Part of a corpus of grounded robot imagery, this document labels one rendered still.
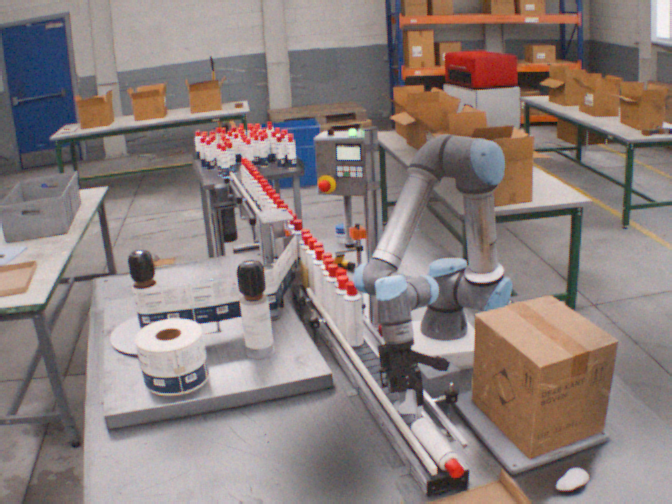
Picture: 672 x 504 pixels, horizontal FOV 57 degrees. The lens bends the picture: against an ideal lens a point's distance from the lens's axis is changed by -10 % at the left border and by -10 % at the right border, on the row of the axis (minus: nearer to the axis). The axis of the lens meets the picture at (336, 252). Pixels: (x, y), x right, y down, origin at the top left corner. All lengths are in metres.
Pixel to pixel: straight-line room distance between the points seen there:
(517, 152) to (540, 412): 2.22
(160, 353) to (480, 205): 0.96
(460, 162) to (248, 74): 7.91
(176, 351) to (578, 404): 1.07
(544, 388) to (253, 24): 8.37
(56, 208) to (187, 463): 2.30
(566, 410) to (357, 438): 0.54
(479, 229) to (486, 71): 5.62
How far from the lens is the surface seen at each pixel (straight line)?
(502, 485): 1.63
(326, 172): 2.14
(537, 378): 1.55
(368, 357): 2.03
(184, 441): 1.85
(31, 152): 10.07
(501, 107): 7.56
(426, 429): 1.64
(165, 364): 1.91
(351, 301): 2.02
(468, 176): 1.78
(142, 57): 9.60
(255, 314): 2.00
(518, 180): 3.69
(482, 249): 1.90
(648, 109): 5.98
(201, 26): 9.52
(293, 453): 1.75
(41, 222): 3.85
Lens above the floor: 1.91
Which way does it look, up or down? 21 degrees down
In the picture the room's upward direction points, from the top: 4 degrees counter-clockwise
